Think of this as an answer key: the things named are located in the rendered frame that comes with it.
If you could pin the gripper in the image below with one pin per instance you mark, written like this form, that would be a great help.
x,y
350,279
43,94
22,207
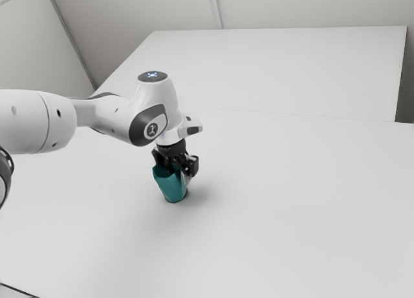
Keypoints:
x,y
172,151

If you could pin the teal faceted mug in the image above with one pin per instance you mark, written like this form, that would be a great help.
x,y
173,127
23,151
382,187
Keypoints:
x,y
170,186

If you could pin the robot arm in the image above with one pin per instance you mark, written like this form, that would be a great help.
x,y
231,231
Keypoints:
x,y
97,112

